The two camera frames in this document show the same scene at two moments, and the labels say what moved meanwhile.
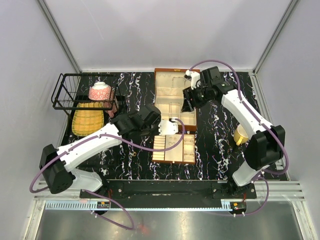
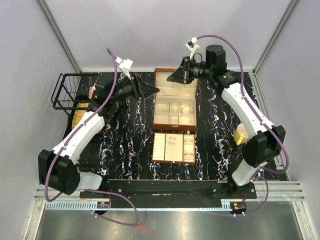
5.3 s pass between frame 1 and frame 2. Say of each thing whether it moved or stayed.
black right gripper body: moved
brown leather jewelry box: stayed
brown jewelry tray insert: stayed
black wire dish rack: stayed
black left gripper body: moved
